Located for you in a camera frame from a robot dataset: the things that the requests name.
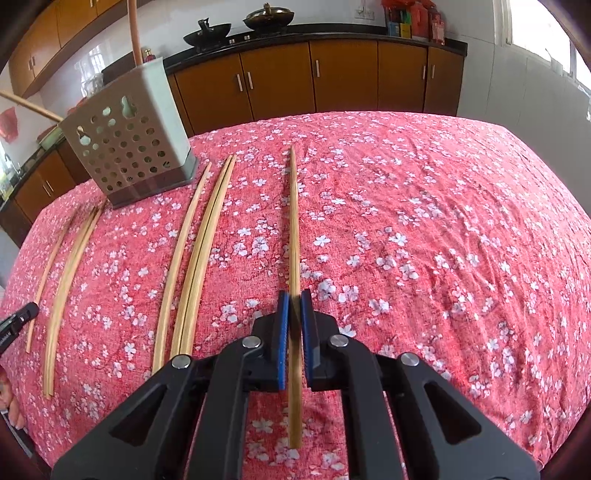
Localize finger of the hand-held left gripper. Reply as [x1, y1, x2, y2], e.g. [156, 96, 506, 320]
[0, 302, 40, 346]

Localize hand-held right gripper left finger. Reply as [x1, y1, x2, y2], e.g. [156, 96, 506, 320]
[51, 291, 291, 480]

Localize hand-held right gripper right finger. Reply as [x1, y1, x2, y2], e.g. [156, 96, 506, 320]
[301, 290, 541, 480]

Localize bamboo chopstick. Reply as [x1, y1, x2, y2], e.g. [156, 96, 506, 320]
[151, 161, 213, 374]
[178, 155, 238, 359]
[288, 144, 304, 449]
[42, 208, 103, 398]
[170, 155, 233, 361]
[25, 216, 77, 355]
[46, 203, 109, 400]

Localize perforated plastic utensil holder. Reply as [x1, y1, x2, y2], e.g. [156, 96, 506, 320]
[59, 58, 199, 209]

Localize person's left hand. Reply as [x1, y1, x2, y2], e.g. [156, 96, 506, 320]
[0, 367, 25, 428]

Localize red floral tablecloth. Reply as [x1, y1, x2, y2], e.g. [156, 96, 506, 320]
[0, 111, 591, 480]

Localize hanging red plastic bag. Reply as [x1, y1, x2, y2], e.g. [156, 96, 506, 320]
[0, 107, 18, 139]

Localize wooden utensil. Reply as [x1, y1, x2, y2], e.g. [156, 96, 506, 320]
[127, 0, 145, 69]
[0, 90, 64, 123]

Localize wooden lower kitchen cabinets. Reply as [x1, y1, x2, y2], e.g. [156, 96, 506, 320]
[0, 37, 465, 245]

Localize wooden kitchen cabinets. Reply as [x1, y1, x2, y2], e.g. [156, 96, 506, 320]
[8, 0, 134, 99]
[0, 37, 465, 245]

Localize wooden upper kitchen cabinets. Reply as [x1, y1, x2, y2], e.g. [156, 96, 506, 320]
[8, 0, 134, 99]

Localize black kitchen countertop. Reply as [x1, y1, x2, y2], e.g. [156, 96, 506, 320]
[0, 23, 468, 213]

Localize black wok with lid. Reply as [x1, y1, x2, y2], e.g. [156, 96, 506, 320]
[243, 2, 296, 29]

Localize colourful seasoning boxes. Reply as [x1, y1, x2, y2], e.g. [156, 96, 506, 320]
[387, 8, 413, 38]

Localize red plastic grocery bag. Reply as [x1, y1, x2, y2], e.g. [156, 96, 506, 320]
[381, 0, 446, 45]

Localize window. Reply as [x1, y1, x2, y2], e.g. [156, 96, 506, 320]
[505, 0, 591, 112]

